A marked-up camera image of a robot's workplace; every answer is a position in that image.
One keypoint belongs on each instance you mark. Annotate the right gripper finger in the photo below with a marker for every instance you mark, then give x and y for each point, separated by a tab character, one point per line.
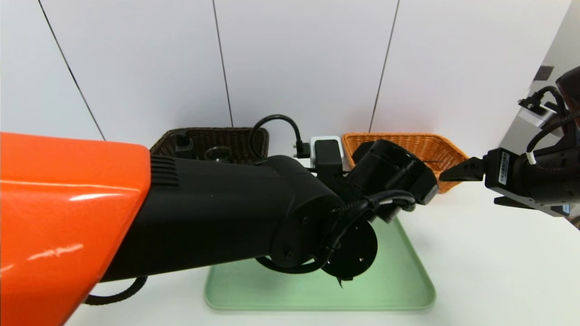
469	171

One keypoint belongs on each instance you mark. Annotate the dark brown wicker basket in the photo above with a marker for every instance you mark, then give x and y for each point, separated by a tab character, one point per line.
244	140

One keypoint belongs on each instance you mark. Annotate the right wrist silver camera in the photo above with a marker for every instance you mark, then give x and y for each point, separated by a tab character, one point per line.
539	118

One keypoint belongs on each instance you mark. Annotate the light green plastic tray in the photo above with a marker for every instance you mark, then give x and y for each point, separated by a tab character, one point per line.
398	280

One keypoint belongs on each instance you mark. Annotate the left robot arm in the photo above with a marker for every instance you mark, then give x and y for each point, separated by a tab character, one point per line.
204	213

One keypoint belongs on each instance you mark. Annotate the flat black plate blue end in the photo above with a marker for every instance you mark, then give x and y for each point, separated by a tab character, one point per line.
530	207

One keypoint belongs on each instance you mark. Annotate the orange wicker basket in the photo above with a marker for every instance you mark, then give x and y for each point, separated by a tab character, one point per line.
435	145

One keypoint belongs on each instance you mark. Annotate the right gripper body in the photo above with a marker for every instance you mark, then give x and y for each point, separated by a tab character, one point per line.
505	170

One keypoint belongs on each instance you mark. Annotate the black pump dispenser bottle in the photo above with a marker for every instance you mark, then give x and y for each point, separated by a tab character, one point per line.
185	147

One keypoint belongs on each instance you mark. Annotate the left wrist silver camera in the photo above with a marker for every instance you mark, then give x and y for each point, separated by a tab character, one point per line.
312	149

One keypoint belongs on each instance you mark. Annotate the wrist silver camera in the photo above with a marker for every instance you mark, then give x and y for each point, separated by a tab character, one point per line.
539	118
312	149

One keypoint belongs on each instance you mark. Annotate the small black wall fixture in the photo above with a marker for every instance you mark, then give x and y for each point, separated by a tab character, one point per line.
543	73

